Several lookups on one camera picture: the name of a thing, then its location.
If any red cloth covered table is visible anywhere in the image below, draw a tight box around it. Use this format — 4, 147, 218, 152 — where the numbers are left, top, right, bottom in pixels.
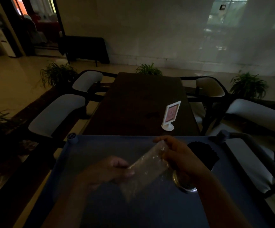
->
32, 14, 61, 43

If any white water dispenser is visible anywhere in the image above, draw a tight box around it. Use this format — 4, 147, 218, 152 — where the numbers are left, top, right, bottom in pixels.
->
0, 10, 17, 58

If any person's right hand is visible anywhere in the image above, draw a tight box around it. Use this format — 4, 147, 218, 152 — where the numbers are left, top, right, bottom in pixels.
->
153, 135, 212, 187

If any person's left forearm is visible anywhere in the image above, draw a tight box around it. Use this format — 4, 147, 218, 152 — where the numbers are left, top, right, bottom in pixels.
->
42, 179, 102, 228

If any clear plastic bag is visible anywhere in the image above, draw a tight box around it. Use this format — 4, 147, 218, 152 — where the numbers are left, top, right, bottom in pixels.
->
119, 140, 171, 203

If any white covered chair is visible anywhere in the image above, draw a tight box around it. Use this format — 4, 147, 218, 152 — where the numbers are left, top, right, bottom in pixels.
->
23, 14, 48, 45

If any blue mesh framed stand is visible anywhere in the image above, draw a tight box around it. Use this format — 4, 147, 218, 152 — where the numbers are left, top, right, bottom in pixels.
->
23, 130, 275, 228

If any white cushioned black chair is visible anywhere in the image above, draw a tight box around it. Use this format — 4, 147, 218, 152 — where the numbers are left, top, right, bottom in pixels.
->
71, 70, 118, 103
180, 76, 229, 136
28, 93, 87, 146
205, 98, 275, 200

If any black cloth covered table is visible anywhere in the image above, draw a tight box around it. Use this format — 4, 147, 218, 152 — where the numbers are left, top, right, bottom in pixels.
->
58, 35, 110, 67

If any person's left hand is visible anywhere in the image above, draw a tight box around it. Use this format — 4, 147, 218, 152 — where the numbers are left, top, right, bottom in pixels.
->
80, 155, 136, 189

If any white table sign holder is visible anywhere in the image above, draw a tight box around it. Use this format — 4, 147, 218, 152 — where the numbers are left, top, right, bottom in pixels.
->
161, 101, 181, 132

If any person's right forearm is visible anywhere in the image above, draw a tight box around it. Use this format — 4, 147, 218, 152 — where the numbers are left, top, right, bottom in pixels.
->
194, 170, 255, 228

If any round metal tin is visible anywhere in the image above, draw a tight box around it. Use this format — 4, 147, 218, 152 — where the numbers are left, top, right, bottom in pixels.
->
171, 169, 198, 194

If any stack of black fluted liners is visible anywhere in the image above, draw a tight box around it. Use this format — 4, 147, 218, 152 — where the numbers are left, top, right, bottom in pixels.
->
187, 141, 220, 171

